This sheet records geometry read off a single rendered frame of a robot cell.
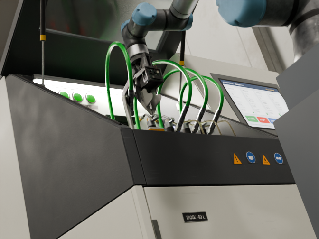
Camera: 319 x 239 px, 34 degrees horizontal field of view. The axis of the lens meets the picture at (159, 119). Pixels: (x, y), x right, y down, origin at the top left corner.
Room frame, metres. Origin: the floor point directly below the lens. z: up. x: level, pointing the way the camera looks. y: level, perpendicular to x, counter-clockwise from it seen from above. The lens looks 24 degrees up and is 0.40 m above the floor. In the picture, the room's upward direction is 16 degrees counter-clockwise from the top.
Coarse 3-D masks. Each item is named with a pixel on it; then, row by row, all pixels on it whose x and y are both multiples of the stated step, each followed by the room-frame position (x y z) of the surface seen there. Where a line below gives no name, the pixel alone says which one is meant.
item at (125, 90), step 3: (132, 69) 1.61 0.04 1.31; (135, 69) 1.60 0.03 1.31; (132, 72) 1.61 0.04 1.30; (135, 72) 1.60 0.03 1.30; (126, 84) 1.65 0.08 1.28; (126, 87) 1.65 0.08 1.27; (123, 90) 1.66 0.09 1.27; (126, 90) 1.65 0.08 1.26; (123, 93) 1.66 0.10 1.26; (126, 93) 1.66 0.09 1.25
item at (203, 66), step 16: (192, 64) 2.01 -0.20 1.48; (208, 64) 2.09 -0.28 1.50; (224, 64) 2.18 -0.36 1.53; (176, 80) 2.02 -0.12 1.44; (256, 80) 2.28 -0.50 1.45; (272, 80) 2.39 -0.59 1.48; (176, 96) 2.04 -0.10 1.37; (192, 96) 1.98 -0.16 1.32; (208, 96) 1.96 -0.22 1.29; (224, 112) 1.97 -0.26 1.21
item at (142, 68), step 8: (136, 56) 1.58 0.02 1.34; (144, 56) 1.57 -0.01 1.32; (152, 56) 1.58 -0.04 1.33; (136, 64) 1.61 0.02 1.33; (144, 64) 1.57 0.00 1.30; (144, 72) 1.57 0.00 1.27; (152, 72) 1.57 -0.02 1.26; (160, 72) 1.60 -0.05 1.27; (136, 80) 1.59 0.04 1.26; (144, 80) 1.56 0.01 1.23; (152, 80) 1.57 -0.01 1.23; (160, 80) 1.59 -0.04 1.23; (144, 88) 1.61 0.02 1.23; (152, 88) 1.63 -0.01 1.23
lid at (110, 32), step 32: (32, 0) 1.47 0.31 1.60; (64, 0) 1.55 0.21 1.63; (96, 0) 1.62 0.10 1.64; (128, 0) 1.69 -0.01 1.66; (160, 0) 1.77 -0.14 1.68; (32, 32) 1.56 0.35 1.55; (64, 32) 1.65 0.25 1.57; (96, 32) 1.73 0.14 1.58; (160, 32) 1.90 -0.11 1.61; (0, 64) 1.62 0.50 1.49; (32, 64) 1.67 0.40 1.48; (64, 64) 1.75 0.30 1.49; (96, 64) 1.83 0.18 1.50; (160, 64) 2.02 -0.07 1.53
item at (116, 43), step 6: (114, 42) 1.53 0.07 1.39; (108, 48) 1.61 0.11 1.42; (108, 54) 1.64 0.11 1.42; (126, 54) 1.45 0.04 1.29; (108, 60) 1.68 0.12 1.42; (126, 60) 1.45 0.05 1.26; (108, 66) 1.71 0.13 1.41; (108, 72) 1.73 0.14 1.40; (108, 78) 1.74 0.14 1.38; (132, 78) 1.48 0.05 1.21; (108, 84) 1.76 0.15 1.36; (132, 84) 1.49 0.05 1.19; (108, 90) 1.77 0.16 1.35; (108, 96) 1.78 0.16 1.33; (108, 102) 1.79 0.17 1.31
